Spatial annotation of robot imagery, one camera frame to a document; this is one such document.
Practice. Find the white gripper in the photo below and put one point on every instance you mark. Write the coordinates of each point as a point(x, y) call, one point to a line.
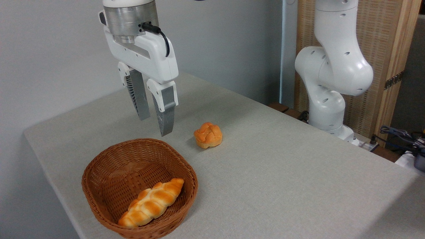
point(149, 59)

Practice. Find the round knotted bread roll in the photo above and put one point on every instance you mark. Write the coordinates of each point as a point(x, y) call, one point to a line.
point(208, 135)

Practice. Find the long braided bread loaf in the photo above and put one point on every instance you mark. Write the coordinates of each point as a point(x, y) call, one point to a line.
point(152, 202)

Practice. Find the brown wicker basket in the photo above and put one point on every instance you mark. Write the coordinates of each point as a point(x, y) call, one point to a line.
point(106, 186)

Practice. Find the white vertical pole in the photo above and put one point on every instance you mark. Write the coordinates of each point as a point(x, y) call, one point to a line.
point(285, 49)

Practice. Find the white power strip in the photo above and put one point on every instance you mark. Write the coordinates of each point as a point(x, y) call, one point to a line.
point(365, 144)

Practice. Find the wooden rattan screen panel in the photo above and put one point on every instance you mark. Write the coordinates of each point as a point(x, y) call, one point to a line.
point(386, 49)

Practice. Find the metal screen hinge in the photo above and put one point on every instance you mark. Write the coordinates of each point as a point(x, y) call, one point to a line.
point(394, 80)

